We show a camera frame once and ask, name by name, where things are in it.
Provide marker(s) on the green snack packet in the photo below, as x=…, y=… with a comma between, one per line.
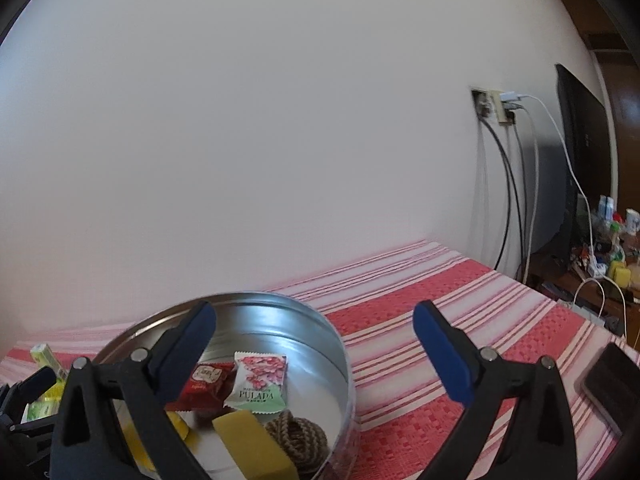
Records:
x=42, y=405

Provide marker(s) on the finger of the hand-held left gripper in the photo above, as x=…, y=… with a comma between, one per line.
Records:
x=35, y=382

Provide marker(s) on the black smartphone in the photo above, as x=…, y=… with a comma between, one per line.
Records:
x=610, y=380

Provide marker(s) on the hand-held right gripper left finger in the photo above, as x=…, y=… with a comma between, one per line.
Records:
x=190, y=355

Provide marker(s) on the blue cap bottle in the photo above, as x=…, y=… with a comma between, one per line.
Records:
x=606, y=207

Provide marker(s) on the white power adapter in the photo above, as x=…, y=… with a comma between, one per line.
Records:
x=502, y=107

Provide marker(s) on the wall socket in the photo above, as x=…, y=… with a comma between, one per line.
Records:
x=479, y=102

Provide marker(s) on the black television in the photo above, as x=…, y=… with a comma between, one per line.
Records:
x=585, y=160

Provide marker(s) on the white pink-flower candy packet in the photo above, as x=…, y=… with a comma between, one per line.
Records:
x=257, y=380

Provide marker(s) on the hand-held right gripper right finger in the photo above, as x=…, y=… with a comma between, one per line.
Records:
x=445, y=355

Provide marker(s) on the yellow sponge block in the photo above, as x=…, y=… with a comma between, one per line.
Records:
x=250, y=445

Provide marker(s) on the cluttered wooden side desk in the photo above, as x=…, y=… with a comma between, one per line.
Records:
x=555, y=270

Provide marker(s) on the small yellow sponge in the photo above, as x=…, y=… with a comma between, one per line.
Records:
x=621, y=272

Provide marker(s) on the round metal tin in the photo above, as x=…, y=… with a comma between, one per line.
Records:
x=280, y=320

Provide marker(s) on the red striped cloth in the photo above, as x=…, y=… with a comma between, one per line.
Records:
x=425, y=280

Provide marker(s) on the red snack packet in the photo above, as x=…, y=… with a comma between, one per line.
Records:
x=210, y=385

